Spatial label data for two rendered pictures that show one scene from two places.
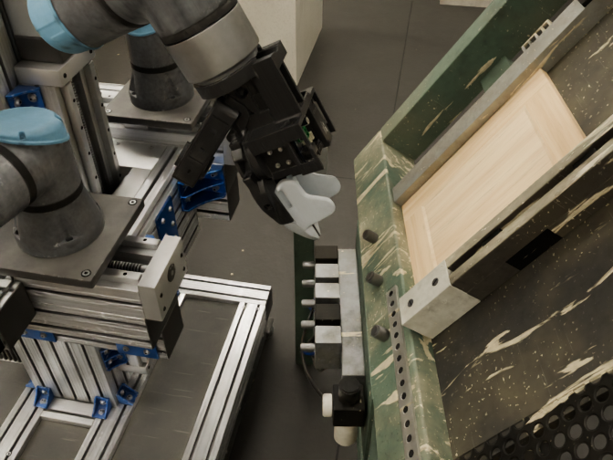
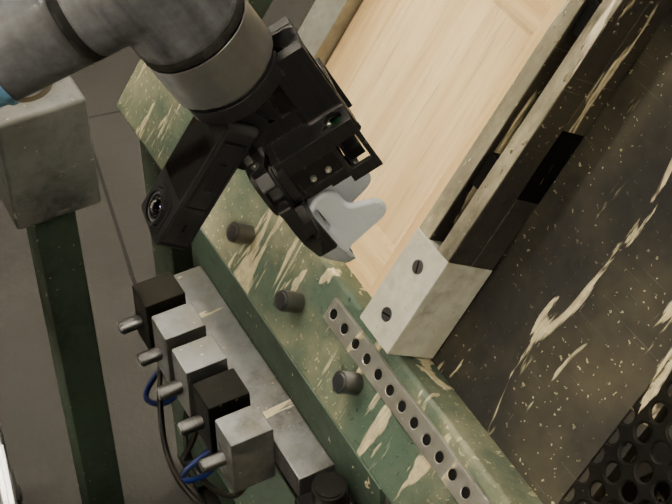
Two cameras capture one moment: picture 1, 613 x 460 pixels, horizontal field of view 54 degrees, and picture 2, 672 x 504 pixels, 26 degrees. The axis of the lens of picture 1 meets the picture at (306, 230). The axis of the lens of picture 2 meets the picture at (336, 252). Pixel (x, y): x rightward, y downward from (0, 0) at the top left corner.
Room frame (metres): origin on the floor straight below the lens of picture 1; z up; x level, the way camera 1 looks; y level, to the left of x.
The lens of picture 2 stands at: (-0.19, 0.38, 2.07)
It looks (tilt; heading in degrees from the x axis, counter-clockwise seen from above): 44 degrees down; 331
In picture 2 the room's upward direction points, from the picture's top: straight up
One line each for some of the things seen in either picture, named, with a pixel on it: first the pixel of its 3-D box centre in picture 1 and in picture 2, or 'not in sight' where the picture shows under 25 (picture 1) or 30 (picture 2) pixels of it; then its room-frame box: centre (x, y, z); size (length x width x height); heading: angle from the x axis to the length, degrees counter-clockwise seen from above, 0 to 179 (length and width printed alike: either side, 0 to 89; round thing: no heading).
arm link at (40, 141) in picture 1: (30, 153); not in sight; (0.80, 0.44, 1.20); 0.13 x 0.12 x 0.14; 156
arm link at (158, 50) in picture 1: (152, 26); not in sight; (1.30, 0.34, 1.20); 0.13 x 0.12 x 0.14; 156
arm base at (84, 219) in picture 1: (53, 207); not in sight; (0.81, 0.44, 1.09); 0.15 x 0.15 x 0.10
